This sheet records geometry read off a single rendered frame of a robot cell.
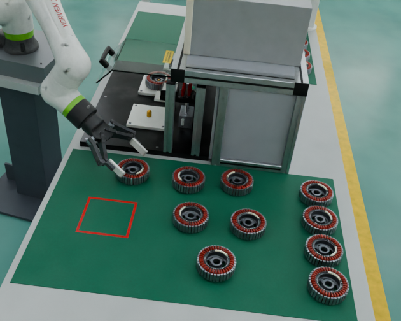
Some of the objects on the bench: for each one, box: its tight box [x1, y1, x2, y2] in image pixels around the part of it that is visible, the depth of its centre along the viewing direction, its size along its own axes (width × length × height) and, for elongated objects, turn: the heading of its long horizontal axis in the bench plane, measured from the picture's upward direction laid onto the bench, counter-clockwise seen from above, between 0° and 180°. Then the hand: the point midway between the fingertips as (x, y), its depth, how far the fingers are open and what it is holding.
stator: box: [116, 158, 150, 185], centre depth 180 cm, size 11×11×4 cm
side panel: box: [211, 87, 306, 174], centre depth 180 cm, size 28×3×32 cm, turn 79°
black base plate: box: [80, 71, 216, 161], centre depth 216 cm, size 47×64×2 cm
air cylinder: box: [179, 105, 194, 129], centre depth 203 cm, size 5×8×6 cm
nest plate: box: [126, 104, 165, 131], centre depth 205 cm, size 15×15×1 cm
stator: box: [172, 202, 209, 233], centre depth 164 cm, size 11×11×4 cm
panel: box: [209, 87, 220, 159], centre depth 205 cm, size 1×66×30 cm, turn 169°
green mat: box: [10, 149, 358, 321], centre depth 165 cm, size 94×61×1 cm, turn 79°
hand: (132, 162), depth 178 cm, fingers open, 13 cm apart
